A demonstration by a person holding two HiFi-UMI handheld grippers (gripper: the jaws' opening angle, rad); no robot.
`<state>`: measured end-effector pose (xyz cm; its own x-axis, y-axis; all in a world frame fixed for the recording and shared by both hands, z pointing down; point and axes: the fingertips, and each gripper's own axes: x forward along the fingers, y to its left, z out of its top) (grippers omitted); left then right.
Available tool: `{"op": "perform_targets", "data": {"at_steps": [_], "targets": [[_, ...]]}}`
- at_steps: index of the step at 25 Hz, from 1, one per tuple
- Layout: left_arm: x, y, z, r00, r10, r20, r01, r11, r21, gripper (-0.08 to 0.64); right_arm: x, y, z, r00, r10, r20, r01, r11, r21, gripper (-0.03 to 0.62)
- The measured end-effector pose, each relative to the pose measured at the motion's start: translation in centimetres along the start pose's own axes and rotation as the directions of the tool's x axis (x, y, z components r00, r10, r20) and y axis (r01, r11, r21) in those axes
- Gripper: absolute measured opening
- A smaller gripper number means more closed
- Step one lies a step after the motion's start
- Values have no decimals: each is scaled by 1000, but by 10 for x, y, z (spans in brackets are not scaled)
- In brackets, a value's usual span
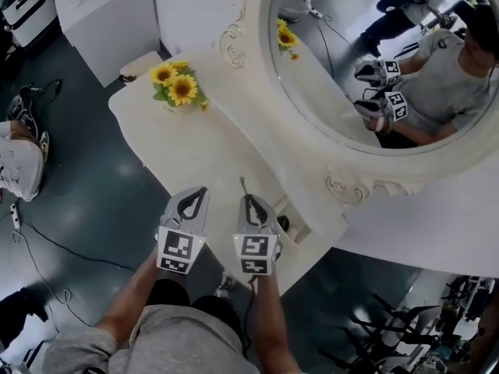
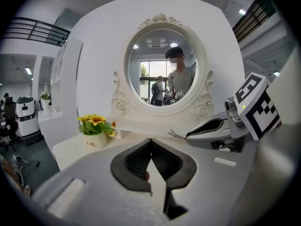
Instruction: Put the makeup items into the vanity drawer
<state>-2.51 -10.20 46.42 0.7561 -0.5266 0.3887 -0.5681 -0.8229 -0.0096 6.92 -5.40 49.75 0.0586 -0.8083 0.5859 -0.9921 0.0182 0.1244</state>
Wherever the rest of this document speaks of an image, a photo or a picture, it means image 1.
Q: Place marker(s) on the person's grey shirt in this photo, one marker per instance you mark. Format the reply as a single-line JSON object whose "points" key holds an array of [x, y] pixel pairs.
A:
{"points": [[175, 345]]}

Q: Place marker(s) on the white power strip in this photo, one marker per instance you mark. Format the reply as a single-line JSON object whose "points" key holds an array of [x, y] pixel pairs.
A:
{"points": [[15, 216]]}

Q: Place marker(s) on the black white sneaker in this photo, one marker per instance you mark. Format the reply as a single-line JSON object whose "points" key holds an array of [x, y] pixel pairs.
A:
{"points": [[23, 109]]}

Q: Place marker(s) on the sunflower bouquet in white pot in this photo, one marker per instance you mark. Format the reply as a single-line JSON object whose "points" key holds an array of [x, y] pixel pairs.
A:
{"points": [[181, 88]]}

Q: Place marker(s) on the person's black shorts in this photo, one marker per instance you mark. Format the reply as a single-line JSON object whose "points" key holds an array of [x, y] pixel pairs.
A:
{"points": [[171, 292]]}

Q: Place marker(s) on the white vanity table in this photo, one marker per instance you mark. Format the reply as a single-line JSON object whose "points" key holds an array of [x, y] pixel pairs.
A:
{"points": [[202, 150]]}

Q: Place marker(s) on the oval mirror with cream frame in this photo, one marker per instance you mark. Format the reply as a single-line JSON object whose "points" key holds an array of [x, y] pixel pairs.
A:
{"points": [[323, 64]]}

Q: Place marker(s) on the black white office chair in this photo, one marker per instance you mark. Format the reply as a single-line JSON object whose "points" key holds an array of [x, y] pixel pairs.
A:
{"points": [[390, 327]]}

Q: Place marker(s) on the person's left forearm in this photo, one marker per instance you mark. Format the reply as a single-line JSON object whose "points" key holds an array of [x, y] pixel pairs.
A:
{"points": [[128, 302]]}

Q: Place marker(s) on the white low cabinet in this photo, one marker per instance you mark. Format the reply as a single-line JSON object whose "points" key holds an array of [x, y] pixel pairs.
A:
{"points": [[97, 33]]}

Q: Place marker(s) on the dark green ball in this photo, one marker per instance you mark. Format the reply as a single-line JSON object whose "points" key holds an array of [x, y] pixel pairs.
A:
{"points": [[284, 223]]}

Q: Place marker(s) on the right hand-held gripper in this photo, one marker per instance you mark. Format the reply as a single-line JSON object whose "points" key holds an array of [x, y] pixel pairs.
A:
{"points": [[255, 253]]}

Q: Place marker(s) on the silver pen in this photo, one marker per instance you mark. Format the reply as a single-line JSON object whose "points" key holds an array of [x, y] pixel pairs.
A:
{"points": [[244, 185]]}

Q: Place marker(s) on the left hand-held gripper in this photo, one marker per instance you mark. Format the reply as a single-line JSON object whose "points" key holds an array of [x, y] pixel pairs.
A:
{"points": [[177, 249]]}

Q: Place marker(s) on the small cream drawer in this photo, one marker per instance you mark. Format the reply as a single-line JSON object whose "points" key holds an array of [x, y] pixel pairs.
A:
{"points": [[290, 209]]}

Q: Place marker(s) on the white service robot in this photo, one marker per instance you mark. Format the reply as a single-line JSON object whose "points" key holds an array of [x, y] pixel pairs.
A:
{"points": [[27, 6]]}

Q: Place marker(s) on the person's white shoe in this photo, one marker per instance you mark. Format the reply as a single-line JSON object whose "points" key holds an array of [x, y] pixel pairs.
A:
{"points": [[224, 286]]}

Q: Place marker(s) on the person's right forearm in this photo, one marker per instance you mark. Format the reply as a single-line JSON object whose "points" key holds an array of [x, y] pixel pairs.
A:
{"points": [[273, 325]]}

